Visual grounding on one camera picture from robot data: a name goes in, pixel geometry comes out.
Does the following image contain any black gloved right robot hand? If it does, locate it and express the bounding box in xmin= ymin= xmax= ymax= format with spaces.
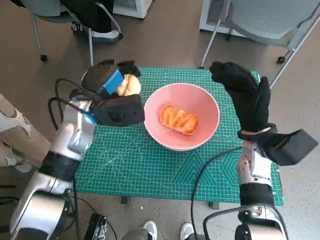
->
xmin=209 ymin=61 xmax=272 ymax=132

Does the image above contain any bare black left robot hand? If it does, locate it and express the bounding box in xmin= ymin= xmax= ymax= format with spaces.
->
xmin=81 ymin=58 xmax=142 ymax=97

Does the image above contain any round toy bread bun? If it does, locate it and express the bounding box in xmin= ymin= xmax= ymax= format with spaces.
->
xmin=116 ymin=73 xmax=142 ymax=97

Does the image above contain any rectangular toy bread loaf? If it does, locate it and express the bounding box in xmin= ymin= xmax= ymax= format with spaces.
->
xmin=159 ymin=104 xmax=199 ymax=136

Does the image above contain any pink bowl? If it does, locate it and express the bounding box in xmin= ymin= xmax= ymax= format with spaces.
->
xmin=143 ymin=83 xmax=221 ymax=152

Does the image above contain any grey mesh-back chair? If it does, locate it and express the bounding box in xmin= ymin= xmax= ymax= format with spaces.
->
xmin=199 ymin=0 xmax=320 ymax=90

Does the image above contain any white appliance with grille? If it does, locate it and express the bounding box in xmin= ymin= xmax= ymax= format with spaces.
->
xmin=199 ymin=0 xmax=248 ymax=38

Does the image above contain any green cutting mat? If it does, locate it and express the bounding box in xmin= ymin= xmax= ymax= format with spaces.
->
xmin=72 ymin=66 xmax=285 ymax=206

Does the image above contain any white shoe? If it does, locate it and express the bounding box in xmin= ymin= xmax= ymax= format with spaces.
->
xmin=180 ymin=223 xmax=196 ymax=240
xmin=142 ymin=221 xmax=158 ymax=240

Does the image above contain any black floor device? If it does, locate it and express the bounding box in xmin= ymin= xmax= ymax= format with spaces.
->
xmin=83 ymin=212 xmax=109 ymax=240

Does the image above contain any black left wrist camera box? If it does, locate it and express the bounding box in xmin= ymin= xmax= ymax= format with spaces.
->
xmin=93 ymin=93 xmax=146 ymax=127

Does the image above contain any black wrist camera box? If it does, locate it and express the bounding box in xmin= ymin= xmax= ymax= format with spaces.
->
xmin=93 ymin=93 xmax=146 ymax=127
xmin=264 ymin=128 xmax=320 ymax=167

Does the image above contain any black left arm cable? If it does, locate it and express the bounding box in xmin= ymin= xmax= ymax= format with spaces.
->
xmin=47 ymin=78 xmax=101 ymax=131

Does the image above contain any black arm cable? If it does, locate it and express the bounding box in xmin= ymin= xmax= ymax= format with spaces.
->
xmin=47 ymin=78 xmax=101 ymax=131
xmin=190 ymin=146 xmax=291 ymax=240

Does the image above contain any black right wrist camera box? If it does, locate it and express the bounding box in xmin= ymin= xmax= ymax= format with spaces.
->
xmin=264 ymin=128 xmax=320 ymax=167

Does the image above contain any grey chair with metal frame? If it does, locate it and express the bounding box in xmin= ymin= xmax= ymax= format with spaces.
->
xmin=31 ymin=0 xmax=123 ymax=67

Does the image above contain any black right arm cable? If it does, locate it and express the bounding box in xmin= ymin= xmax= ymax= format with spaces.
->
xmin=190 ymin=146 xmax=291 ymax=240

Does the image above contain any black floor cable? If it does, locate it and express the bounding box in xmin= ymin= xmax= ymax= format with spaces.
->
xmin=0 ymin=196 xmax=22 ymax=208

